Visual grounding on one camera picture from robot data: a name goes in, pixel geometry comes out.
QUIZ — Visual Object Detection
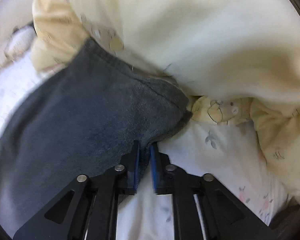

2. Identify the white floral bed sheet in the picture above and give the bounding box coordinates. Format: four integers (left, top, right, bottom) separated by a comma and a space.
0, 54, 291, 239

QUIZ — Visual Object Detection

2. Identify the cream bear print duvet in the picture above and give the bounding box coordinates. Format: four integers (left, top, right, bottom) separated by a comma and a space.
32, 0, 300, 202

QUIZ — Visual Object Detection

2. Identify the white knitted pillow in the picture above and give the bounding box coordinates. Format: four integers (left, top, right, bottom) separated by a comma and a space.
4, 25, 36, 61

